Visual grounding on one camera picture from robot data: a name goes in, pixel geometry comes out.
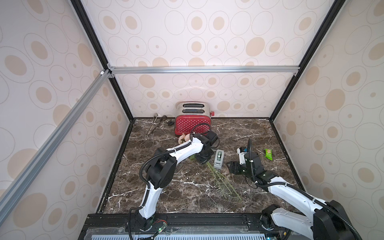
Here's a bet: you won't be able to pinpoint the pink artificial flower bouquet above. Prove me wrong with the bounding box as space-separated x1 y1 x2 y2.
177 132 243 201

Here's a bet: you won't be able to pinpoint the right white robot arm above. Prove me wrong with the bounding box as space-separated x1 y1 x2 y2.
226 147 362 240

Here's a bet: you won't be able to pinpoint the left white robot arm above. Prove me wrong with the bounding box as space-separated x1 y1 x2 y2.
135 131 219 222

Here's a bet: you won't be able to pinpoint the green snack packet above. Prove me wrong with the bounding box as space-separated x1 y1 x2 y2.
265 149 273 161

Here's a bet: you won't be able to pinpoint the red polka dot toaster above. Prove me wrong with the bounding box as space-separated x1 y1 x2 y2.
175 102 215 136

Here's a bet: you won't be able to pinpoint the metal kitchen tongs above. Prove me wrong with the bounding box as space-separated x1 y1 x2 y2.
147 113 168 135

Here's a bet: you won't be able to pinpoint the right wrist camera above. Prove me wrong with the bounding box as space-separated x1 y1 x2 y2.
237 147 248 165

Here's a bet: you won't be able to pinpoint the horizontal aluminium rail back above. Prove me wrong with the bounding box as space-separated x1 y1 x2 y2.
102 65 300 77

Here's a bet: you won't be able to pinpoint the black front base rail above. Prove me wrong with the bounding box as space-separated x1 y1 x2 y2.
77 212 304 240

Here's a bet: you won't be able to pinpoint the black vertical frame post left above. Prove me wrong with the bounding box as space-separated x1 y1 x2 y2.
70 0 135 121

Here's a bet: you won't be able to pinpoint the black vertical frame post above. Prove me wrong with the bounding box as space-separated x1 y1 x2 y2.
70 0 135 121
270 0 348 124

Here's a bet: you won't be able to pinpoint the black vertical frame post right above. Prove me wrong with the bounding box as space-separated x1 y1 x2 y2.
270 0 348 124

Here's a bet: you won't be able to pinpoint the aluminium rail left wall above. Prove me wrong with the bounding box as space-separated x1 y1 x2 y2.
1 69 111 224

